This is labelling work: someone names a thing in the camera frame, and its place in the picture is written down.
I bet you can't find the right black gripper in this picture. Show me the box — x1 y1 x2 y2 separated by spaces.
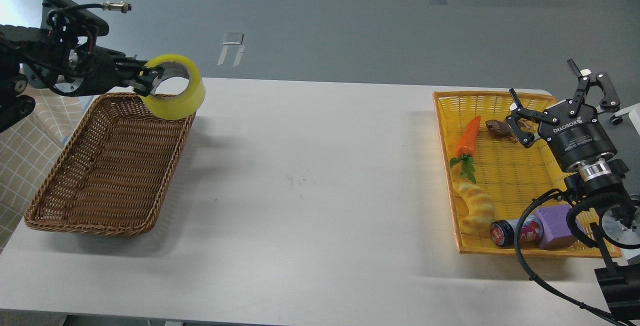
505 59 621 173

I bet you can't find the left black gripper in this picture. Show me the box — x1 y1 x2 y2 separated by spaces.
52 46 165 98

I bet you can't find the yellow tape roll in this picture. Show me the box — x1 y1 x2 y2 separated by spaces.
140 54 206 121

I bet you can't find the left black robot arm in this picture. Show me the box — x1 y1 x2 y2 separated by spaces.
0 0 165 132

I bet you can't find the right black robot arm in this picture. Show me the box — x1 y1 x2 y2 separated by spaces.
505 59 639 326

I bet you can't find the white caster foot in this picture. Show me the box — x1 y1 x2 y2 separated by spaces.
609 103 640 132

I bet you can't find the brown ginger root toy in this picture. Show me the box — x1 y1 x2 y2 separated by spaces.
485 119 519 144

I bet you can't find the yellow plastic basket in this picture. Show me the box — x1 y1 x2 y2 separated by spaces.
431 91 622 259

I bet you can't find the brown wicker basket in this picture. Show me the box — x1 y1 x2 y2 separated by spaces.
23 92 195 237

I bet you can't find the orange toy carrot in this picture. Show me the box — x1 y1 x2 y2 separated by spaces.
448 115 482 184

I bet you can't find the purple foam block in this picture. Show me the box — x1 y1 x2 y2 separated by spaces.
534 203 578 250

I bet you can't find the yellow toy croissant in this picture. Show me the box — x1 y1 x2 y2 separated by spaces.
452 179 496 235

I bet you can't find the beige checkered cloth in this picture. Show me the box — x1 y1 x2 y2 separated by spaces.
0 86 94 249

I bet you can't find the red black can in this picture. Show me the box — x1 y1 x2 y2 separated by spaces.
490 214 545 248

